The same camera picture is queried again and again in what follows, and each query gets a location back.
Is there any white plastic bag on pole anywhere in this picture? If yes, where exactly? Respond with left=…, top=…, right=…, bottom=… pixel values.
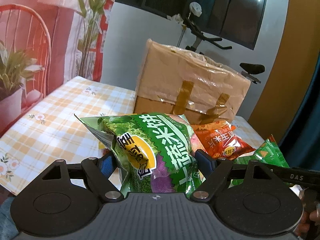
left=189, top=2, right=202, bottom=17

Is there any checkered floral tablecloth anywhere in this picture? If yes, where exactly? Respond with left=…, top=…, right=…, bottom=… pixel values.
left=1, top=77, right=263, bottom=195

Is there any green rice cracker bag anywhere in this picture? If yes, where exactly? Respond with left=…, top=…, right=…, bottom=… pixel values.
left=79, top=113, right=203, bottom=196

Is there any black exercise bike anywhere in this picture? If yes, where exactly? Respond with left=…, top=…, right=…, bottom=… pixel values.
left=177, top=18, right=265, bottom=84

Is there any dark window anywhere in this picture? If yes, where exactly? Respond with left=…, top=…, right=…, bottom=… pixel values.
left=116, top=0, right=266, bottom=49

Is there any cardboard box with plastic liner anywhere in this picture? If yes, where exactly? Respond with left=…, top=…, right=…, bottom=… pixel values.
left=133, top=39, right=251, bottom=125

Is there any person's right hand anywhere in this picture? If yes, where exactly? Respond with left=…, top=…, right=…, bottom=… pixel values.
left=295, top=201, right=319, bottom=239

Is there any orange snack bag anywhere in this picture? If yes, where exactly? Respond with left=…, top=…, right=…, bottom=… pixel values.
left=192, top=120, right=255, bottom=160

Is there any green chip bag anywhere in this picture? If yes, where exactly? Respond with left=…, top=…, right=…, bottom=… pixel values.
left=229, top=134, right=291, bottom=188

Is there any wooden door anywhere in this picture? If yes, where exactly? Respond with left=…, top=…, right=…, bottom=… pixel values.
left=248, top=0, right=319, bottom=142

